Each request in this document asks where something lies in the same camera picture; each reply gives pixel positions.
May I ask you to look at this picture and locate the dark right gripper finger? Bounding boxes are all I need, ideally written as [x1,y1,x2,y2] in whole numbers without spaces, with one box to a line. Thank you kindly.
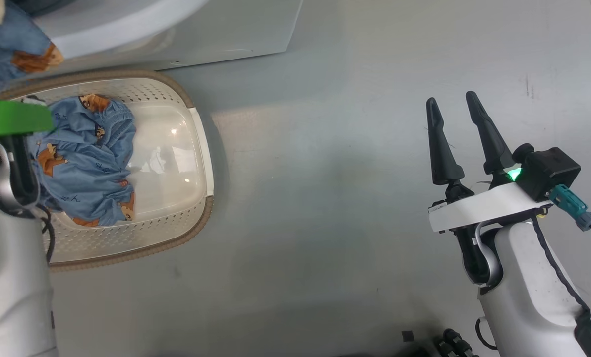
[466,91,517,175]
[426,98,466,185]

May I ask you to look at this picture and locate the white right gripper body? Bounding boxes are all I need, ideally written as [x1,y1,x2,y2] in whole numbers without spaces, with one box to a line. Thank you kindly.
[428,181,549,287]

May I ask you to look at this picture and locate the white front-load washing machine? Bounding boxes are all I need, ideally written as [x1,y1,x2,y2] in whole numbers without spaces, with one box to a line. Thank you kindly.
[0,0,304,77]

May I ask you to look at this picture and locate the cream perforated laundry basket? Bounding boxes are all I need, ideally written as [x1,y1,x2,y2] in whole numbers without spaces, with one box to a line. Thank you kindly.
[0,69,215,271]

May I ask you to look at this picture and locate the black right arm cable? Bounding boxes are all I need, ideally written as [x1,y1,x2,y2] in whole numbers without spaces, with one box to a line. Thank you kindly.
[531,213,591,357]

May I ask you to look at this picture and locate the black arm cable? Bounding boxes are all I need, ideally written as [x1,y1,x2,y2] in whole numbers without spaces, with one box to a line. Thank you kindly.
[38,206,57,263]
[531,213,591,357]

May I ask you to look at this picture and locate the teal plug right camera cable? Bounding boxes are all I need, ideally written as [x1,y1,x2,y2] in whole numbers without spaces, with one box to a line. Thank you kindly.
[548,184,591,246]

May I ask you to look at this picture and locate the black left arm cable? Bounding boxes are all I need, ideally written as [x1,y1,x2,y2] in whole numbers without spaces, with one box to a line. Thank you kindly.
[38,206,57,263]

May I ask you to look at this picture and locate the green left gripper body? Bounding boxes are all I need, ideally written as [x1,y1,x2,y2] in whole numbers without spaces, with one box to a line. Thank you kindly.
[0,101,54,205]

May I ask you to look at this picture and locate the blue cartoon print pants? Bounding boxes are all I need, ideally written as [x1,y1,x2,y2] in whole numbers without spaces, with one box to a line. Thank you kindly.
[27,94,137,228]

